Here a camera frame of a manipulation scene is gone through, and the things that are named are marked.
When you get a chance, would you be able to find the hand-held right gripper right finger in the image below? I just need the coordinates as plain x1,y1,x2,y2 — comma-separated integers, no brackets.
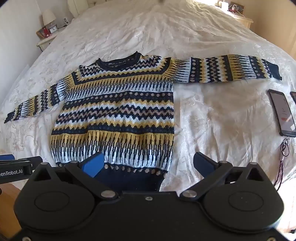
179,152,265,201

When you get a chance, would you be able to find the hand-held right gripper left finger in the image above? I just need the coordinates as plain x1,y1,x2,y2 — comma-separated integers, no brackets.
32,152,119,200

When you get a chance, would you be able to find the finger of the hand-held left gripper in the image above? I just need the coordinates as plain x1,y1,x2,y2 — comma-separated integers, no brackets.
0,154,43,168

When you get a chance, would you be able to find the navy yellow white patterned sweater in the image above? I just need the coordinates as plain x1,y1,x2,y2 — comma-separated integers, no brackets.
4,51,283,193

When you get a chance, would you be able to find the white embroidered bedspread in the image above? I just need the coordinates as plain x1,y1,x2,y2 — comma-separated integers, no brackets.
0,0,296,233

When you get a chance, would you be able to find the black smartphone with lit screen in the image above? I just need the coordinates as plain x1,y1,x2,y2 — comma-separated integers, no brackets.
268,89,296,138

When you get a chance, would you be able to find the white nightstand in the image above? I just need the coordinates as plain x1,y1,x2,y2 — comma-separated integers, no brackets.
36,35,57,52

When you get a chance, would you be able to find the white table lamp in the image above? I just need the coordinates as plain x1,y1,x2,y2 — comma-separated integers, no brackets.
42,9,56,26

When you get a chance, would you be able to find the cream nightstand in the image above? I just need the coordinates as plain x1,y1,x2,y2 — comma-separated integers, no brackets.
235,13,254,29

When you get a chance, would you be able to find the braided phone lanyard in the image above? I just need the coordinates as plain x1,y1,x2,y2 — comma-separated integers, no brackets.
275,138,291,186

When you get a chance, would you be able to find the red picture frame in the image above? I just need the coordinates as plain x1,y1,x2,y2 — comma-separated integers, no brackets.
36,26,50,39

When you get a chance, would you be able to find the wall power outlet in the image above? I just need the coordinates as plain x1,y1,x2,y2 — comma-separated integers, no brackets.
228,2,245,13

